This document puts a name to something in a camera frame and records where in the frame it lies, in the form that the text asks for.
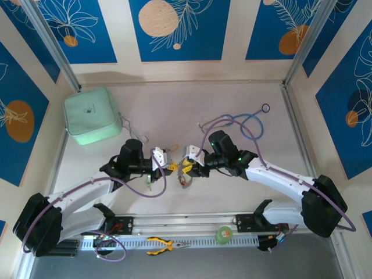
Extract metal forceps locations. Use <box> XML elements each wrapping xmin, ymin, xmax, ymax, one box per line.
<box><xmin>118</xmin><ymin>112</ymin><xmax>149</xmax><ymax>145</ymax></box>

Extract mint green zip pouch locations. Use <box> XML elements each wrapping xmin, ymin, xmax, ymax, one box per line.
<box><xmin>63</xmin><ymin>87</ymin><xmax>123</xmax><ymax>145</ymax></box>

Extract blue stethoscope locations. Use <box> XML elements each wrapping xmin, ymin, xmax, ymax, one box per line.
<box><xmin>197</xmin><ymin>103</ymin><xmax>271</xmax><ymax>141</ymax></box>

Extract green tape roll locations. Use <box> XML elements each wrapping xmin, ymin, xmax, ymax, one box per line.
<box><xmin>214</xmin><ymin>226</ymin><xmax>234</xmax><ymax>244</ymax></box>

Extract black ribbed block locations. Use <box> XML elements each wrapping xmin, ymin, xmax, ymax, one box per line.
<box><xmin>52</xmin><ymin>239</ymin><xmax>80</xmax><ymax>257</ymax></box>

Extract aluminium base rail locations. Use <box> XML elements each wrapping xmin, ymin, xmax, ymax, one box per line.
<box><xmin>24</xmin><ymin>212</ymin><xmax>345</xmax><ymax>239</ymax></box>

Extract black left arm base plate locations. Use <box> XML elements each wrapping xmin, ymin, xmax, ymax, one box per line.
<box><xmin>98</xmin><ymin>216</ymin><xmax>135</xmax><ymax>237</ymax></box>

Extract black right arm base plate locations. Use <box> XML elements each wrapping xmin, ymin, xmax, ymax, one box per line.
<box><xmin>234</xmin><ymin>213</ymin><xmax>291</xmax><ymax>233</ymax></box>

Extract aluminium table side rail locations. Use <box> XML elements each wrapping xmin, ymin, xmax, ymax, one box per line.
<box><xmin>43</xmin><ymin>129</ymin><xmax>70</xmax><ymax>204</ymax></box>
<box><xmin>280</xmin><ymin>83</ymin><xmax>317</xmax><ymax>180</ymax></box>

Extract grey slotted cable duct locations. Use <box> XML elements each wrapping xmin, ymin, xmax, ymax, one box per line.
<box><xmin>81</xmin><ymin>234</ymin><xmax>260</xmax><ymax>251</ymax></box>

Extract yellow handled pliers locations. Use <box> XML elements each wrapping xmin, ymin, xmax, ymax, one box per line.
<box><xmin>146</xmin><ymin>237</ymin><xmax>192</xmax><ymax>256</ymax></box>

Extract aluminium frame post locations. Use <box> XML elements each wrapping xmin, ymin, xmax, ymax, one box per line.
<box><xmin>22</xmin><ymin>0</ymin><xmax>83</xmax><ymax>93</ymax></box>
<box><xmin>281</xmin><ymin>0</ymin><xmax>339</xmax><ymax>88</ymax></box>

